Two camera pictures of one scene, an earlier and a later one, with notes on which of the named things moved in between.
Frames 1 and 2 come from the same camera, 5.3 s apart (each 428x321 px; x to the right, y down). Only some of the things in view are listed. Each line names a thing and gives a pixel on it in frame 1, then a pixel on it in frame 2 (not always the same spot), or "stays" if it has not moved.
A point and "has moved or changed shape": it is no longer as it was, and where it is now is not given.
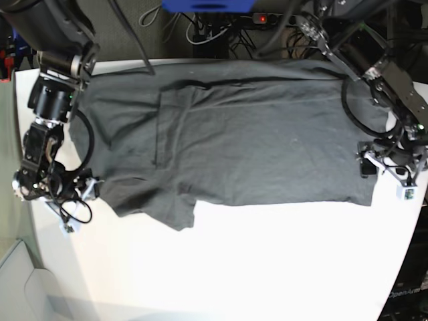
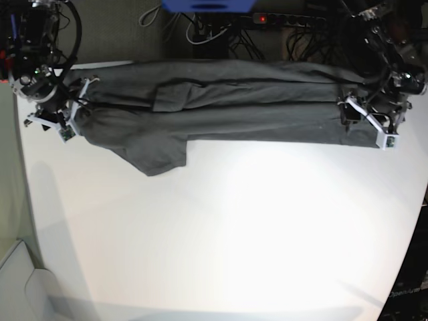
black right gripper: (404, 157) -> (386, 101)
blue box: (208, 6) stays
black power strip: (271, 18) stays
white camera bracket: (406, 190) -> (386, 140)
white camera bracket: (69, 223) -> (66, 129)
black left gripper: (63, 186) -> (56, 101)
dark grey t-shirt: (166, 137) has moved or changed shape
